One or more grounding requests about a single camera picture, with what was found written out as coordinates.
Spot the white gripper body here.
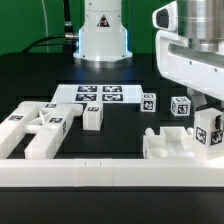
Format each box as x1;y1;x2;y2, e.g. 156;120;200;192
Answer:
156;30;224;101

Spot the white chair seat part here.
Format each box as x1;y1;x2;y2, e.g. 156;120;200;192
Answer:
143;127;195;160

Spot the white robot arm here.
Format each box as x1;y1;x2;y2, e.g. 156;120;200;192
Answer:
73;0;224;129

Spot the white tagged cube right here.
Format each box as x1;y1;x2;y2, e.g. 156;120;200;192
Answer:
170;96;191;116

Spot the white tagged cube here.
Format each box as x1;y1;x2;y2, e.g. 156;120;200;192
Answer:
141;93;156;112
170;96;191;116

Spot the white tagged cube left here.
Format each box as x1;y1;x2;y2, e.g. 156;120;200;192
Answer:
141;93;156;112

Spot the white fiducial marker plate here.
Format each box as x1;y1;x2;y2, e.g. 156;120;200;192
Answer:
52;84;143;103

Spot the white U-shaped fence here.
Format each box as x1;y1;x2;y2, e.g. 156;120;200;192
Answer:
0;158;224;187

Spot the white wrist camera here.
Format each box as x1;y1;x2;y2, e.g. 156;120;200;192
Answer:
152;0;178;32

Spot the black cable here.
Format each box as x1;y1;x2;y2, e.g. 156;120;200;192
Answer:
21;0;80;54

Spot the white chair back frame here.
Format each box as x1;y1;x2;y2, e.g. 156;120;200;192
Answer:
0;101;83;160

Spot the white thin cable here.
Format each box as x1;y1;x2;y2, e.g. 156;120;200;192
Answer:
41;0;50;54

